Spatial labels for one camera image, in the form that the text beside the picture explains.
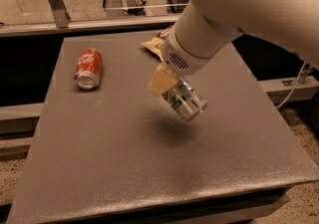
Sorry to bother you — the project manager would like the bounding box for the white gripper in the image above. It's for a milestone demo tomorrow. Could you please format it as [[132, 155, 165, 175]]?
[[148, 3, 242, 97]]

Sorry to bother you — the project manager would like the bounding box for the white green 7up can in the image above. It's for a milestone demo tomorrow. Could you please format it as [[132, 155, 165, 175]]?
[[161, 77, 208, 121]]

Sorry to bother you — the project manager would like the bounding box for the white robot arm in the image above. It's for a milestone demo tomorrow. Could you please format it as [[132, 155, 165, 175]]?
[[149, 0, 319, 97]]

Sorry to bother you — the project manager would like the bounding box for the brown chip bag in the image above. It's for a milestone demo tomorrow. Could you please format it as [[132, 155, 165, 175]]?
[[143, 26, 172, 60]]

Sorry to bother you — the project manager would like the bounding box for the red cola can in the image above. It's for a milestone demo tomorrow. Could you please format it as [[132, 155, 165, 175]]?
[[74, 48, 103, 90]]

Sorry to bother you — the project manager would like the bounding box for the grey metal rail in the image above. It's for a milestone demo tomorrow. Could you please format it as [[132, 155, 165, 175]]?
[[0, 14, 179, 37]]

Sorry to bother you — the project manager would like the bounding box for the left grey metal bracket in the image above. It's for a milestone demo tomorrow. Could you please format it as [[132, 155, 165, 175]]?
[[48, 0, 71, 28]]

